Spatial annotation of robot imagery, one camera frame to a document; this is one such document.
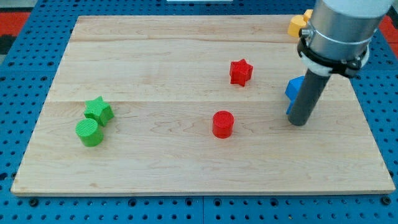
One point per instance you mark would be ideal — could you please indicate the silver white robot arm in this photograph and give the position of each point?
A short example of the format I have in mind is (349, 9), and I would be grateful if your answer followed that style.
(342, 29)

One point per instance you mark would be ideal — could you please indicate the wooden board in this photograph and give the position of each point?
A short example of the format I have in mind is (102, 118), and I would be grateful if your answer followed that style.
(164, 78)

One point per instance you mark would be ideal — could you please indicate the red cylinder block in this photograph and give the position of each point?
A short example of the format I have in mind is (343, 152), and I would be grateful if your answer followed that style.
(223, 122)

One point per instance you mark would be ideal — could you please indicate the red star block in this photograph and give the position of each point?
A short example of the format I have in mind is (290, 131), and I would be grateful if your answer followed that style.
(240, 72)

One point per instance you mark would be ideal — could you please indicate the blue block lower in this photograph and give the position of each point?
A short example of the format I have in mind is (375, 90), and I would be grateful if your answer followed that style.
(290, 107)

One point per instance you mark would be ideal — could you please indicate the blue block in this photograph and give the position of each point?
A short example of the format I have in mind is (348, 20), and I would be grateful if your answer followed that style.
(290, 107)
(293, 87)

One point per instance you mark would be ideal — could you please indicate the blue block upper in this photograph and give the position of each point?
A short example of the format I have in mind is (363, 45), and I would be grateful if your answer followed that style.
(293, 87)

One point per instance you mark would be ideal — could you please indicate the green star block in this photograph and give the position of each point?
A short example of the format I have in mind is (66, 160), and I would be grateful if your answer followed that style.
(99, 110)

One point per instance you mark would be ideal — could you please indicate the green cylinder block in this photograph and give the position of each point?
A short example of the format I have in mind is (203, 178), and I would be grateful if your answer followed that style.
(89, 132)

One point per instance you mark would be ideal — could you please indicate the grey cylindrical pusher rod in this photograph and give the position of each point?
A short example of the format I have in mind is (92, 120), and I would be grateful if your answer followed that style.
(307, 97)

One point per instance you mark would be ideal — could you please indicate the yellow block front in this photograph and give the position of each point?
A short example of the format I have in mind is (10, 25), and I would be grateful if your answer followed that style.
(296, 23)

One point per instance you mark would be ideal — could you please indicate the yellow block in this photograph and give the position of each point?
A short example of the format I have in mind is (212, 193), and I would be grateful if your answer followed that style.
(296, 23)
(307, 15)

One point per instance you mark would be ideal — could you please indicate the yellow block rear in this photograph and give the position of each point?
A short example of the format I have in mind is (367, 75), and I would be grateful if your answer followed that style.
(307, 15)

